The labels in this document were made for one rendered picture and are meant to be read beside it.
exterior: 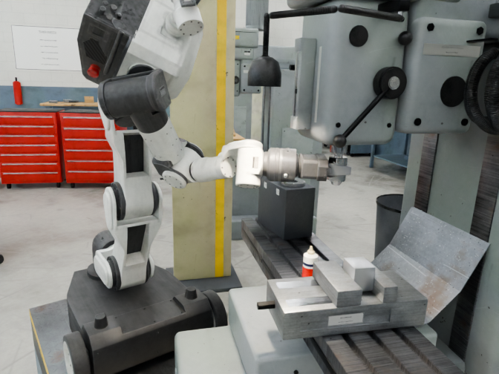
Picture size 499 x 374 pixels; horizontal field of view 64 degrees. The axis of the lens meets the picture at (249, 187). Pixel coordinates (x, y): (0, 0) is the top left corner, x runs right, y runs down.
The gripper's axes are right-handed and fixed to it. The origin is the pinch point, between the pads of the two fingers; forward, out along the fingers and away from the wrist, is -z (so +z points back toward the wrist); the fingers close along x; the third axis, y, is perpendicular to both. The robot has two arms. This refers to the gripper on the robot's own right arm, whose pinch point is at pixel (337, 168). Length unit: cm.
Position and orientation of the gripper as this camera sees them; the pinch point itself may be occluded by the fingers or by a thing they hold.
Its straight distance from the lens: 105.8
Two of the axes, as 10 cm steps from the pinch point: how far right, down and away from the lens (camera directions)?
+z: -10.0, -0.6, 0.6
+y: -0.4, 9.6, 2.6
